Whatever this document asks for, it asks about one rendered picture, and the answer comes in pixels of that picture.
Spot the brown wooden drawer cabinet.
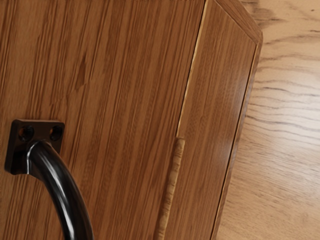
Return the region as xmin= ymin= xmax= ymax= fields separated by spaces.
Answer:
xmin=0 ymin=0 xmax=264 ymax=240

